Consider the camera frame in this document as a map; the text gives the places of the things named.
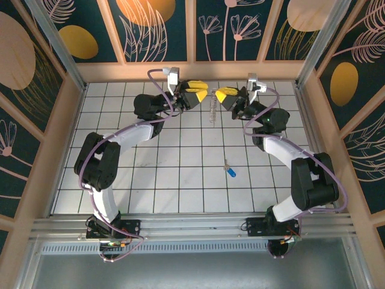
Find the blue-headed key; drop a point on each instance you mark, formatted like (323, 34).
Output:
(231, 173)

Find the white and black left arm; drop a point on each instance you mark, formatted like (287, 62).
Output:
(132, 136)

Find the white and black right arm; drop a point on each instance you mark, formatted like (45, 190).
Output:
(279, 149)

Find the grey metal sheet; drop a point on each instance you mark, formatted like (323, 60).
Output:
(192, 272)

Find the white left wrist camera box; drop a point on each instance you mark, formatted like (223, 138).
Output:
(173, 76)

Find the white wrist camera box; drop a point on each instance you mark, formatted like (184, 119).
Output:
(173, 76)
(255, 82)

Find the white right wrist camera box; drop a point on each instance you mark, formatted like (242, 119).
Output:
(255, 82)

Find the aluminium side rail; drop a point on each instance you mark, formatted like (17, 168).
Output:
(308, 126)
(75, 123)

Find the aluminium corner post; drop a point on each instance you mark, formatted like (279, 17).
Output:
(57, 45)
(322, 39)

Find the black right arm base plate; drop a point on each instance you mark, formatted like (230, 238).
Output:
(255, 227)

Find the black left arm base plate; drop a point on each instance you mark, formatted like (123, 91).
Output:
(130, 227)

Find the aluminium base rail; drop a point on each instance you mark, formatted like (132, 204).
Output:
(192, 225)

